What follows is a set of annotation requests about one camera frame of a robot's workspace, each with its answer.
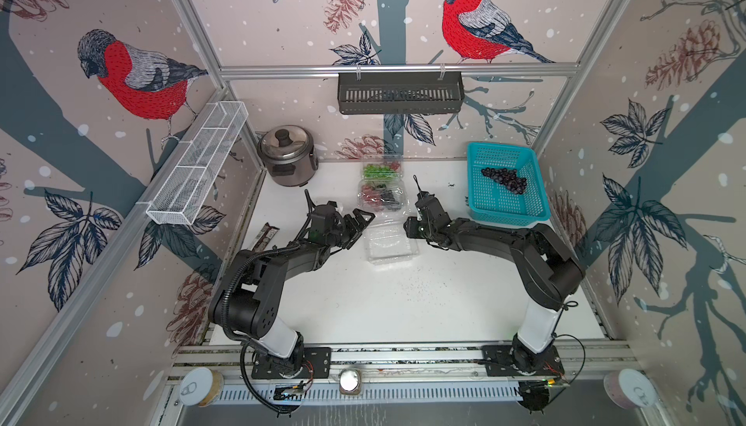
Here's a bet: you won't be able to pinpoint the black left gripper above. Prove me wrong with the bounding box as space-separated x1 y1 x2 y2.
325 209 375 249

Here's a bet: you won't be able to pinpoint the pink red grape bunch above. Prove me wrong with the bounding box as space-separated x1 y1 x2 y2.
361 184 381 207

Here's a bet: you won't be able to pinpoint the clear clamshell container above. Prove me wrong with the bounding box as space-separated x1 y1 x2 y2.
359 179 406 212
363 221 419 266
361 159 403 181

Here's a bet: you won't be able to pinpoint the green grape bunch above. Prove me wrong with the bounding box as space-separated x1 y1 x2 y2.
363 163 401 179

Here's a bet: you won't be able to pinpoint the teal plastic basket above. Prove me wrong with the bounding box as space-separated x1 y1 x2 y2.
467 143 551 227

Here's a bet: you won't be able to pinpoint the dark purple grape bunch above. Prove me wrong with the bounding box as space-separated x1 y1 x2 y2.
481 168 528 195

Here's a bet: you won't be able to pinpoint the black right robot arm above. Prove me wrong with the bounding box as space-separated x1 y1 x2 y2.
403 191 586 375

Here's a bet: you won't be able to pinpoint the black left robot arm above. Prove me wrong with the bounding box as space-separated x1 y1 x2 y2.
207 194 376 377

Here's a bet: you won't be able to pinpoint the silver rice cooker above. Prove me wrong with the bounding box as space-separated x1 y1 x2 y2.
258 125 319 187

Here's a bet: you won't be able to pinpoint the brown snack packet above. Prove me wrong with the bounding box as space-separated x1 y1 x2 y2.
252 222 279 252

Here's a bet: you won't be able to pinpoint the small round silver light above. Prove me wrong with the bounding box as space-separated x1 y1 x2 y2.
339 369 363 396

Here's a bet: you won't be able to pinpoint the white tape roll right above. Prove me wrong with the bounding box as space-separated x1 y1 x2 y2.
603 369 660 410

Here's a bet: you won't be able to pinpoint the black hanging wire basket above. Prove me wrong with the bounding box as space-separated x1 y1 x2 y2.
337 72 465 115

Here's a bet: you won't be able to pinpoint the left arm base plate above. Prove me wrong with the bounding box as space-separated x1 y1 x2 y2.
251 346 331 381

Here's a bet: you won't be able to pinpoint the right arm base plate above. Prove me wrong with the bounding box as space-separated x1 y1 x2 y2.
481 344 565 377

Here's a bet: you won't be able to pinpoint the white wire mesh shelf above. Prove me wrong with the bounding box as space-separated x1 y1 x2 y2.
146 101 248 225

